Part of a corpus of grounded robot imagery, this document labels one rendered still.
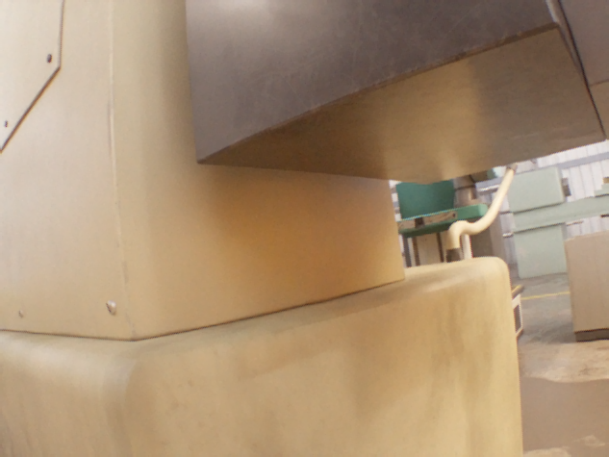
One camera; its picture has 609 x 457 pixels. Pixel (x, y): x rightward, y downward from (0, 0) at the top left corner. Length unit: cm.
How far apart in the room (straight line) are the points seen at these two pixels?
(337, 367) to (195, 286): 17
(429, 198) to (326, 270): 189
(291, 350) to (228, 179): 21
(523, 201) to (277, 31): 650
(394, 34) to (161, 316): 33
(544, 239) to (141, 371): 650
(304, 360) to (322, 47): 27
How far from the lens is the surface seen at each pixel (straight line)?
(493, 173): 224
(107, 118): 48
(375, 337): 54
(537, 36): 28
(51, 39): 71
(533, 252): 675
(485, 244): 261
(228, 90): 40
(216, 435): 38
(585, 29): 42
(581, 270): 256
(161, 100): 52
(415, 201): 253
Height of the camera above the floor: 64
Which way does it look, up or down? 5 degrees up
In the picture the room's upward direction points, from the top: 9 degrees counter-clockwise
